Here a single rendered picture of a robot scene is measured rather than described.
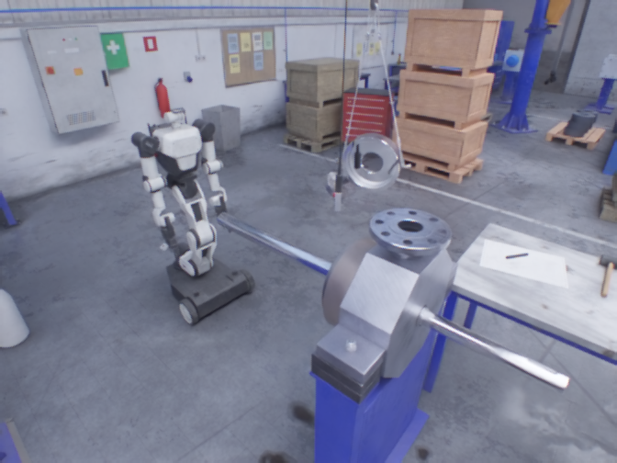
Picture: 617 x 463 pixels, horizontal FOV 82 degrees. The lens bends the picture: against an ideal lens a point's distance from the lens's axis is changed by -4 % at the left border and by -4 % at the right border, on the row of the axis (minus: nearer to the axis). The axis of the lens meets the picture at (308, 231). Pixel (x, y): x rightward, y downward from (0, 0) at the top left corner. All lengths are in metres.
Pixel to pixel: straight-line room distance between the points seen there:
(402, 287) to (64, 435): 2.12
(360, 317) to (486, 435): 1.48
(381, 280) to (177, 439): 1.61
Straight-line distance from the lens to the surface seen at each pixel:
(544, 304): 2.03
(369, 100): 6.08
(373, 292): 1.21
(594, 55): 14.27
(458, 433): 2.48
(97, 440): 2.59
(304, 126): 6.42
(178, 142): 2.54
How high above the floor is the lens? 2.01
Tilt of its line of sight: 31 degrees down
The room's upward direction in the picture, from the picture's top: straight up
